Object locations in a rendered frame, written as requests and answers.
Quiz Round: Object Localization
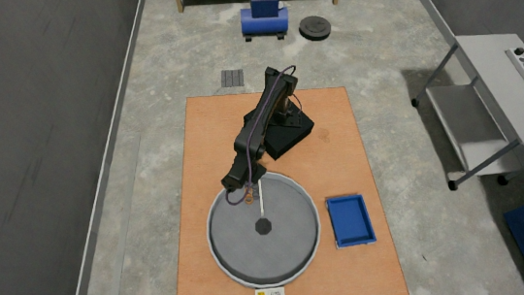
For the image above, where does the blue open box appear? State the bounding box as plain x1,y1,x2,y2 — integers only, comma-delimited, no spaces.
327,194,377,247

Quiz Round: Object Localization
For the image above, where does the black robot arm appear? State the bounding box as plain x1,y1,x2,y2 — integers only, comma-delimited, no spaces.
221,67,302,193

